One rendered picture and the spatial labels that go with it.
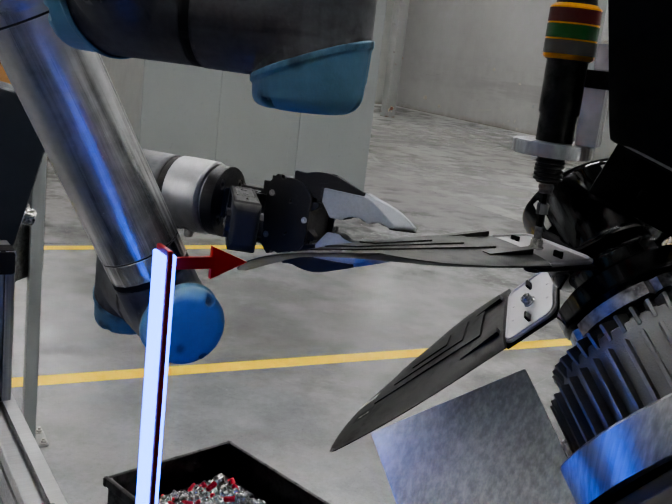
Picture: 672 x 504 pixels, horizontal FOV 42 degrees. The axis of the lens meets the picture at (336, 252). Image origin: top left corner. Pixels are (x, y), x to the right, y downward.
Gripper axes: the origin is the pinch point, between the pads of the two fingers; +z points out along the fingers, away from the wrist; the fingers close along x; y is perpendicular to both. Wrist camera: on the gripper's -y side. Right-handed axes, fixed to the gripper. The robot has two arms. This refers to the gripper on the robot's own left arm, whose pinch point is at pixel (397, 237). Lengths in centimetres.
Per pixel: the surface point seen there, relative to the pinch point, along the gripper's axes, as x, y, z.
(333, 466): 98, 187, -66
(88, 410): 100, 175, -155
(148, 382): 11.3, -23.2, -9.5
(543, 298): 4.3, 12.0, 12.2
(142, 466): 17.8, -22.5, -9.5
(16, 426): 32, 5, -44
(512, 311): 6.6, 14.1, 9.2
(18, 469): 32.4, -2.4, -37.0
